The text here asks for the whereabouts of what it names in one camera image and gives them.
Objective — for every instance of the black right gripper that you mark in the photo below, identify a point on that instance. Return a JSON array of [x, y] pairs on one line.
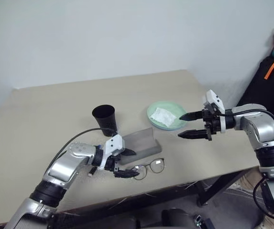
[[211, 125]]

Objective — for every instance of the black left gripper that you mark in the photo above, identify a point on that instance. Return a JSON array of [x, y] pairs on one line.
[[110, 164]]

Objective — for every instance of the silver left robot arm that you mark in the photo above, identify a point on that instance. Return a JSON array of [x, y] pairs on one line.
[[63, 167]]

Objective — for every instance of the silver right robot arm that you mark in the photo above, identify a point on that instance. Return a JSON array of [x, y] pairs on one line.
[[263, 128]]

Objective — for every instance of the grey translucent glasses case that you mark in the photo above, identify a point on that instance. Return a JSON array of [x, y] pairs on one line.
[[142, 143]]

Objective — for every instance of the thin black rimmed glasses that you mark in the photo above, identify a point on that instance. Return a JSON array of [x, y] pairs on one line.
[[157, 165]]

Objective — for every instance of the black plastic cup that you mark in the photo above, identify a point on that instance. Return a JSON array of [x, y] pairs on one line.
[[105, 120]]

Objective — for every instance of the white crumpled napkin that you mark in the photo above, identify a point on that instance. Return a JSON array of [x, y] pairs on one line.
[[163, 116]]

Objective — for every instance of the black marker with white end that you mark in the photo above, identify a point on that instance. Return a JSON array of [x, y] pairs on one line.
[[92, 171]]

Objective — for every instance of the light green plate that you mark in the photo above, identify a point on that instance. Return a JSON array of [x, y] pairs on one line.
[[161, 106]]

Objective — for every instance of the black table leg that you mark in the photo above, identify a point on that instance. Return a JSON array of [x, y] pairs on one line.
[[219, 186]]

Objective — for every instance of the black chair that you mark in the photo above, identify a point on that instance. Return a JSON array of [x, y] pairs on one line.
[[267, 86]]

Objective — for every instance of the small black and blue device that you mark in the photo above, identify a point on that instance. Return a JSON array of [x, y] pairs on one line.
[[198, 220]]

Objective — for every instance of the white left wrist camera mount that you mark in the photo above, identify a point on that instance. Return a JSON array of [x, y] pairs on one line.
[[114, 144]]

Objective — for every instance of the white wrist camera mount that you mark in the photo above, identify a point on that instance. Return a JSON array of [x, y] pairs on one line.
[[114, 144], [214, 99]]

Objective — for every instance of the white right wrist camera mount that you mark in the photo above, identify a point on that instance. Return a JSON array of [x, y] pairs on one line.
[[214, 99]]

